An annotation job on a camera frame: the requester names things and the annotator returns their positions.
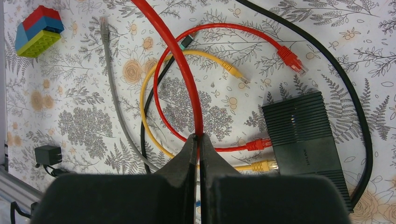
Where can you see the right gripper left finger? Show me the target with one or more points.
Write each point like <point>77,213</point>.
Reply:
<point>167,196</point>

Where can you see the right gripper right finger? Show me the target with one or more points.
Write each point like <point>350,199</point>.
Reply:
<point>310,188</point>

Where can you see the black network switch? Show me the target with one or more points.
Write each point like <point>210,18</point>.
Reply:
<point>302,140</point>

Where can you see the black power adapter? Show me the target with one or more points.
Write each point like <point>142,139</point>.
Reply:
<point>46,156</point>

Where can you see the floral table mat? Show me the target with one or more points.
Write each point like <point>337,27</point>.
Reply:
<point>63,98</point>

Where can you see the colourful toy brick stack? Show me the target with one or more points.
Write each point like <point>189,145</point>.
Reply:
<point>39,31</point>

